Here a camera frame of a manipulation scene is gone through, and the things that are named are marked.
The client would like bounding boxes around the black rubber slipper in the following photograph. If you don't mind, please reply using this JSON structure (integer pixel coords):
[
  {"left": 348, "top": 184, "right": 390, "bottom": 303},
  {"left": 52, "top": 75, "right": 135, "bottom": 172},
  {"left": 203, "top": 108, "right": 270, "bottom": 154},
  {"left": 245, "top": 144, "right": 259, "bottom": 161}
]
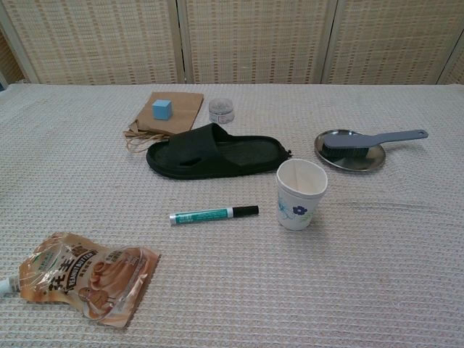
[{"left": 146, "top": 123, "right": 293, "bottom": 180}]

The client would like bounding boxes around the grey cleaning brush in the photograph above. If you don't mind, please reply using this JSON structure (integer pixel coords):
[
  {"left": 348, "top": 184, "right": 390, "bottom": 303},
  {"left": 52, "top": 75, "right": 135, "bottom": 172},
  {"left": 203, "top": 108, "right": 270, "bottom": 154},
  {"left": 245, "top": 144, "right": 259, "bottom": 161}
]
[{"left": 321, "top": 129, "right": 430, "bottom": 160}]

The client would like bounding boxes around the green marker pen black cap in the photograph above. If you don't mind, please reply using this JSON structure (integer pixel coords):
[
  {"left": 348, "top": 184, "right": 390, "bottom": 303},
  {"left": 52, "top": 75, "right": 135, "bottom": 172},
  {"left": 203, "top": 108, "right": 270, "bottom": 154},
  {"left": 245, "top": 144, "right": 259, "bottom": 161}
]
[{"left": 168, "top": 204, "right": 260, "bottom": 226}]

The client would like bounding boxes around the clear round clip jar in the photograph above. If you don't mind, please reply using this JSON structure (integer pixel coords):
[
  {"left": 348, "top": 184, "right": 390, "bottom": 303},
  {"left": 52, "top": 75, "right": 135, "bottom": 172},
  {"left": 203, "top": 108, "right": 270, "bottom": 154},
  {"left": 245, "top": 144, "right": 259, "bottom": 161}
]
[{"left": 208, "top": 97, "right": 236, "bottom": 125}]

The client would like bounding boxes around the flower print paper cup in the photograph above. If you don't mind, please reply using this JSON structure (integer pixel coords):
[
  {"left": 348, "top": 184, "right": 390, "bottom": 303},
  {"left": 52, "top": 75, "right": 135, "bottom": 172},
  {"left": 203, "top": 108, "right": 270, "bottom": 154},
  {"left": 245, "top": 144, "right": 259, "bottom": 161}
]
[{"left": 275, "top": 158, "right": 328, "bottom": 233}]

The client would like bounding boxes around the brown paper bag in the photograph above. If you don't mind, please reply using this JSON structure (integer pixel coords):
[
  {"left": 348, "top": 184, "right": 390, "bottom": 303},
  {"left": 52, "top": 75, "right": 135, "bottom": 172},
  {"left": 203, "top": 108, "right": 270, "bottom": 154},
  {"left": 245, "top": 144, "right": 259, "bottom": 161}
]
[{"left": 123, "top": 91, "right": 204, "bottom": 157}]

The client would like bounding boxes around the small blue cube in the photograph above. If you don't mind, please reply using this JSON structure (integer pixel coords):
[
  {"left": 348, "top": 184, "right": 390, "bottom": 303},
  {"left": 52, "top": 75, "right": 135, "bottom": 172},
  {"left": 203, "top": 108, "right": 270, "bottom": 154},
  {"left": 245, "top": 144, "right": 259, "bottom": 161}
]
[{"left": 152, "top": 99, "right": 174, "bottom": 121}]

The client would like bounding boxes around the round stainless steel plate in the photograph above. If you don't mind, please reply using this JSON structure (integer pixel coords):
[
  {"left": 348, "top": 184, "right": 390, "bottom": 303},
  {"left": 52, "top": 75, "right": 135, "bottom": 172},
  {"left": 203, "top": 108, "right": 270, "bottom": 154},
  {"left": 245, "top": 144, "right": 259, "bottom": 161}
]
[{"left": 313, "top": 130, "right": 386, "bottom": 173}]

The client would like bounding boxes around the bamboo folding screen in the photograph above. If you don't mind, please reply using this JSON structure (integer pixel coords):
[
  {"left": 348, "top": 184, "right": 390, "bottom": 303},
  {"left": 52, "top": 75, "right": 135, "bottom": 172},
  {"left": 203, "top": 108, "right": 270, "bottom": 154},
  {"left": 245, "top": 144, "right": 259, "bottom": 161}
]
[{"left": 0, "top": 0, "right": 464, "bottom": 86}]

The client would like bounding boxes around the woven beige tablecloth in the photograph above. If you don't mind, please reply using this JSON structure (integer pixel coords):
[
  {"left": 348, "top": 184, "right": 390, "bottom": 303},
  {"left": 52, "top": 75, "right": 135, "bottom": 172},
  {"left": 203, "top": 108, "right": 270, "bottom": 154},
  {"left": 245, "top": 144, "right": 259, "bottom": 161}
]
[{"left": 0, "top": 83, "right": 464, "bottom": 348}]

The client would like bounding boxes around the peanut butter spout pouch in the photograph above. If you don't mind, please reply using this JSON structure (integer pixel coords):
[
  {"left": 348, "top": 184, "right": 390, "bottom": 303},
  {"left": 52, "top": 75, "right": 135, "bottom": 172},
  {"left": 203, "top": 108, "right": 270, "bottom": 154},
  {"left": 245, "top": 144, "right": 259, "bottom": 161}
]
[{"left": 0, "top": 231, "right": 162, "bottom": 320}]

